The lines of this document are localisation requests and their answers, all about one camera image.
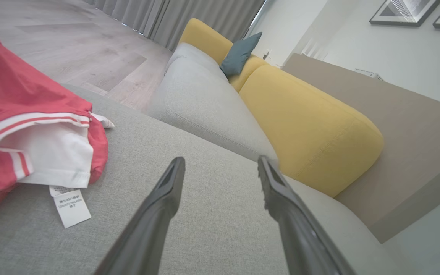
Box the red shirt with white sleeves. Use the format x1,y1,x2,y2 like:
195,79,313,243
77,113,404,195
0,17,115,230

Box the large grey ottoman cushion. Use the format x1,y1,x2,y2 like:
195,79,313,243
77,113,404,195
0,83,408,275

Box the grey pleated curtain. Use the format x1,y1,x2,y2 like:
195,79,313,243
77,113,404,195
82,0,266,51

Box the teal throw pillow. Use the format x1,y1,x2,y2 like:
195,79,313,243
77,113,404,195
219,32,263,79

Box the yellow sofa back cushion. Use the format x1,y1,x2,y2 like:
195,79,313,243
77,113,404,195
238,64,385,198
179,18,271,93

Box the grey sofa seat cushion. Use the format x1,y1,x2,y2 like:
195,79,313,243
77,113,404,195
146,57,280,163
165,42,229,83

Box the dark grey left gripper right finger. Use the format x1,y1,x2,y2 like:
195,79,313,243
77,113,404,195
257,155,357,275

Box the beige upholstered panel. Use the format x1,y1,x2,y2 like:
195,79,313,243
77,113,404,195
282,53,440,244

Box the white slatted vent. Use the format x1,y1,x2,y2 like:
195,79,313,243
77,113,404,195
355,68,384,82

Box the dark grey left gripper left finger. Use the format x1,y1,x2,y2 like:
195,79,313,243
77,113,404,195
94,156,187,275

